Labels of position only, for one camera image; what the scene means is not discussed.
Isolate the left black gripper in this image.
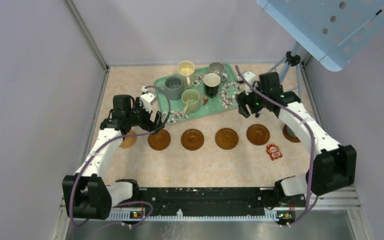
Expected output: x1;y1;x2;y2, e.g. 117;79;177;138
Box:
126;97;165;135

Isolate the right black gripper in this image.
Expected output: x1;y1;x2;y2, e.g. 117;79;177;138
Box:
235;81;269;118

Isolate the dark brown wooden coaster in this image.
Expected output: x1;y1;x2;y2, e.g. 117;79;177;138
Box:
215;128;239;150
147;129;171;151
282;124;301;143
246;124;271;146
180;128;205;151

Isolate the light tan wooden coaster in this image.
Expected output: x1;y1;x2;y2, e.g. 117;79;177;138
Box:
119;130;137;149

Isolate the black mug white inside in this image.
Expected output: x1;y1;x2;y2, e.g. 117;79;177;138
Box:
203;73;221;98

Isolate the dark green mug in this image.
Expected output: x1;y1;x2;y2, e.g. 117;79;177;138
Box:
284;125;297;139

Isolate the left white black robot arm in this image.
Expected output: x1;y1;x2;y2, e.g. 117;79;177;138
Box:
62;92;164;220

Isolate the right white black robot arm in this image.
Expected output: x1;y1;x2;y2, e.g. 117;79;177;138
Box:
236;71;357;206

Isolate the green floral serving tray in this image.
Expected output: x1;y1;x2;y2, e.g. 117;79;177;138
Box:
155;63;242;125

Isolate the plain grey mug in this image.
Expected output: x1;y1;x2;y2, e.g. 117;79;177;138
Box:
159;75;185;101

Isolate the light green mug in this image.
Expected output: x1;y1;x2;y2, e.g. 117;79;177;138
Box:
181;89;201;114

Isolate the red owl picture card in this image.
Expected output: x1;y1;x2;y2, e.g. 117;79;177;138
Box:
266;143;283;161

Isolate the ribbed grey mug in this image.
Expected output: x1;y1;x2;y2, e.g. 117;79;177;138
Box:
208;62;229;83

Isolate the pale yellow mug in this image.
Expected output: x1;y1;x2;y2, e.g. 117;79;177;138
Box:
177;60;196;88

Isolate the grey tripod stand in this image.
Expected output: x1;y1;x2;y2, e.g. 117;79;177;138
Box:
268;41;302;99

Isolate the light blue perforated panel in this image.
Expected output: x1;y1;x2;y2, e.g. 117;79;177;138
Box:
257;0;384;72

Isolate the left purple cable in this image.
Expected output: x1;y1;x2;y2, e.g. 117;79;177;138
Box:
69;85;172;229

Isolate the purple cable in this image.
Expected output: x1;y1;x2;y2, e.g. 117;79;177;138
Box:
69;85;172;229
234;64;319;227

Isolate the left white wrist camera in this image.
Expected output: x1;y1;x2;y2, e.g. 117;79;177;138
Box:
139;86;158;113

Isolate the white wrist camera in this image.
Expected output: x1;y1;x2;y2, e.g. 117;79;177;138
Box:
139;86;158;113
242;71;259;95

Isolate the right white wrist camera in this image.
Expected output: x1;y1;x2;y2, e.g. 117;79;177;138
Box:
242;71;259;95

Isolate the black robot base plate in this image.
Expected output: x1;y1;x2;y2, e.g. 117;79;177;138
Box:
127;187;306;217

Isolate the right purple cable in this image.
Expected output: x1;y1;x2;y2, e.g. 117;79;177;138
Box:
234;64;319;227

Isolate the aluminium frame rail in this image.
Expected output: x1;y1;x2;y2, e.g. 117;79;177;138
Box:
51;186;374;240

